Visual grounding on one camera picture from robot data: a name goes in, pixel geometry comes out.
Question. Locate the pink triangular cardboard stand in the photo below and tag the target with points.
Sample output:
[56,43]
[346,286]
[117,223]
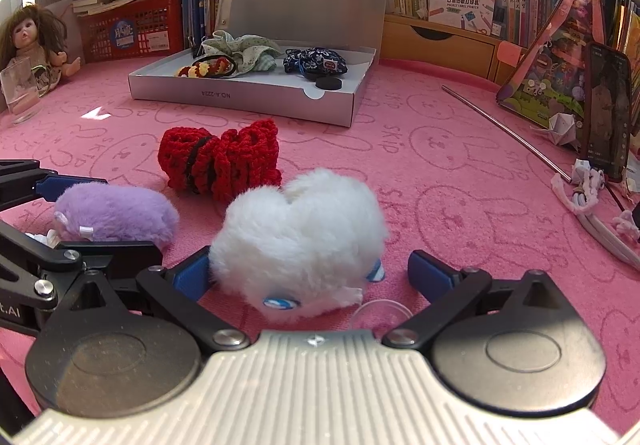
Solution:
[560,65]

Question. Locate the grey document box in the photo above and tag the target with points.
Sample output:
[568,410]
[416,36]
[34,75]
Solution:
[240,97]

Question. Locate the wooden drawer organiser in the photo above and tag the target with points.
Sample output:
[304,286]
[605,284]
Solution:
[450,52]

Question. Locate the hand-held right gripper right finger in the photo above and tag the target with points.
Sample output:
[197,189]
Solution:
[430,272]

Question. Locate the white printed carton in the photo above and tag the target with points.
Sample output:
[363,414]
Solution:
[465,0]

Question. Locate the large red plastic basket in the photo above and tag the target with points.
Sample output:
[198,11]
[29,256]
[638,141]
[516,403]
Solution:
[150,25]

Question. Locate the pink bunny print table mat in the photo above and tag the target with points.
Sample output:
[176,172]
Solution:
[450,225]

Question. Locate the white tissue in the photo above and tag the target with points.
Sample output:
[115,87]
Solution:
[47,239]

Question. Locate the black round disc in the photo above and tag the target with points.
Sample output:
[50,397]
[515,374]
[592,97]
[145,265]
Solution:
[329,84]

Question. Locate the black smartphone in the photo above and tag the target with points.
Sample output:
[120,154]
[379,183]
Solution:
[605,115]

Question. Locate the red crocheted scrunchie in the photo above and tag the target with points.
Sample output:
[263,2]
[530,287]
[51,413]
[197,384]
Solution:
[235,155]

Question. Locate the row of thin picture books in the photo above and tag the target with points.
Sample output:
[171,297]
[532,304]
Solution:
[630,25]

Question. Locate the clear suction cup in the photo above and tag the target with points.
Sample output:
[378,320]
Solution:
[382,312]

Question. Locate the purple plush toy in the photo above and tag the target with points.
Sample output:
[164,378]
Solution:
[120,212]

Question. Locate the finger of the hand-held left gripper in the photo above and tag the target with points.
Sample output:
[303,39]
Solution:
[70,187]
[115,255]

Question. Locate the green checkered cloth pouch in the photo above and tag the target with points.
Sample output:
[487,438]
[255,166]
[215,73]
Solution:
[250,50]

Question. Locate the white plush toy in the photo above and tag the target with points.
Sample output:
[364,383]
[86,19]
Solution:
[300,240]

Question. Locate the brown-haired doll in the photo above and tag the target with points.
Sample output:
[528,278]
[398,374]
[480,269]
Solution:
[25,32]

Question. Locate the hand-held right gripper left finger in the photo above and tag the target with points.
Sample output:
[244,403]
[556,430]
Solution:
[192,275]

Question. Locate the thin metal rod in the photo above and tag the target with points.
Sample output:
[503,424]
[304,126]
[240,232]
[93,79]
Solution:
[500,127]

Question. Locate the white paper origami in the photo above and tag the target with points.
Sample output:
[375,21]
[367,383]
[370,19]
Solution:
[560,127]

